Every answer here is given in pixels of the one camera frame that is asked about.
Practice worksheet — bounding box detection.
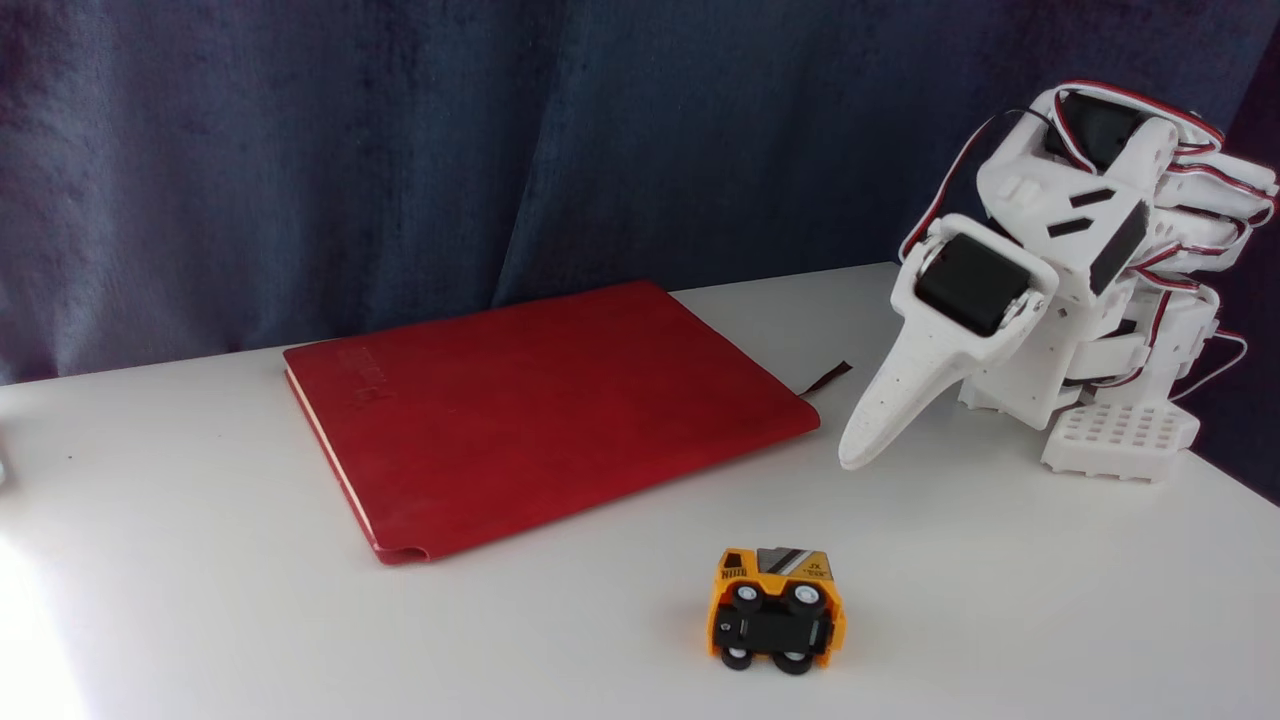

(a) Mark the yellow toy truck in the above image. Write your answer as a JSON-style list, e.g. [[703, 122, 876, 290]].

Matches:
[[706, 546, 848, 676]]

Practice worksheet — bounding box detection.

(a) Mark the red black white gripper cable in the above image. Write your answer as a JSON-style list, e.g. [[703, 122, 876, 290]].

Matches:
[[898, 108, 1061, 263]]

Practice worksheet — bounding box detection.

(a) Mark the dark blue curtain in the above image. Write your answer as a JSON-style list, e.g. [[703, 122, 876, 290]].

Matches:
[[0, 0, 1280, 506]]

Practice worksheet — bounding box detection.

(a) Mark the white base cable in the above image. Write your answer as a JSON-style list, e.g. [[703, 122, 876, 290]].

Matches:
[[1168, 328, 1251, 403]]

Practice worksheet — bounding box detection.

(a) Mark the red notebook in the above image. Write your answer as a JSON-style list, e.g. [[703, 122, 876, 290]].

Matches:
[[282, 280, 853, 566]]

